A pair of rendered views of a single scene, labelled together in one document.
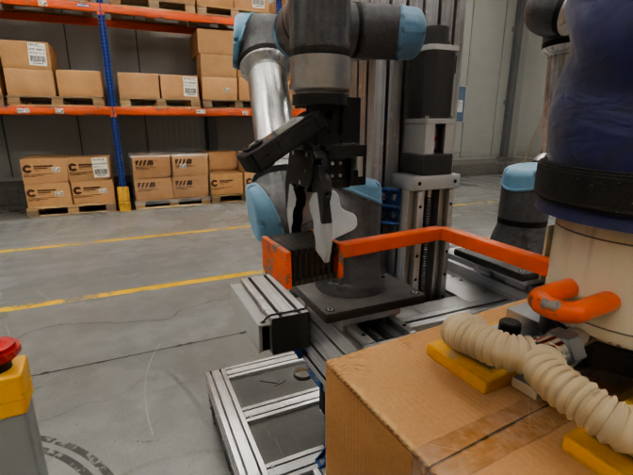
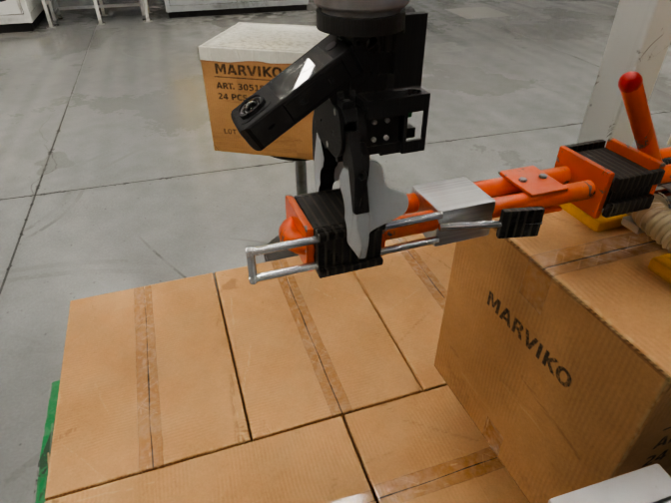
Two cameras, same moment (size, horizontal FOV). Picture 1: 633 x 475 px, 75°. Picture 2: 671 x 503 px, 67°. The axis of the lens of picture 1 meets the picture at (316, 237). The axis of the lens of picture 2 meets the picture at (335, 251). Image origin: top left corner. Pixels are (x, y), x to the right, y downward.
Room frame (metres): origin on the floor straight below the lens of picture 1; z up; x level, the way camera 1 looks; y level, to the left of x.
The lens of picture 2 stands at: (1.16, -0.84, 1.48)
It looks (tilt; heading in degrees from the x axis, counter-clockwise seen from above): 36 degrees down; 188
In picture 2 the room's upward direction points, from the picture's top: straight up
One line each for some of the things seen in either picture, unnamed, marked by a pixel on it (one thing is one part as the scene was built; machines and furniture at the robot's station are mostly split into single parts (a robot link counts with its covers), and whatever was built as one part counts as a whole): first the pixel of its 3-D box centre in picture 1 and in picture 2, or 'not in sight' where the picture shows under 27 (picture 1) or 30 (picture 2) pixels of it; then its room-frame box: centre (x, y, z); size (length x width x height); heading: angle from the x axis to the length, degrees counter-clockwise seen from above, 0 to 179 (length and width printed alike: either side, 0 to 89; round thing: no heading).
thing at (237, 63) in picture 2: not in sight; (297, 90); (-0.81, -1.26, 0.82); 0.60 x 0.40 x 0.40; 85
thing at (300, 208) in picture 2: not in sight; (335, 225); (0.73, -0.90, 1.20); 0.08 x 0.07 x 0.05; 118
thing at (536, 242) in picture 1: (519, 236); not in sight; (1.03, -0.52, 1.09); 0.15 x 0.15 x 0.10
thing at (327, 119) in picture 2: not in sight; (366, 84); (0.72, -0.87, 1.34); 0.09 x 0.08 x 0.12; 118
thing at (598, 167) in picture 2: not in sight; (603, 176); (0.57, -0.59, 1.20); 0.10 x 0.08 x 0.06; 28
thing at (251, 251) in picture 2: not in sight; (404, 242); (0.75, -0.83, 1.20); 0.31 x 0.03 x 0.05; 118
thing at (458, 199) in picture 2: not in sight; (450, 210); (0.67, -0.78, 1.19); 0.07 x 0.07 x 0.04; 28
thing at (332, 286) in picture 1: (350, 261); not in sight; (0.82, -0.07, 1.09); 0.15 x 0.15 x 0.10
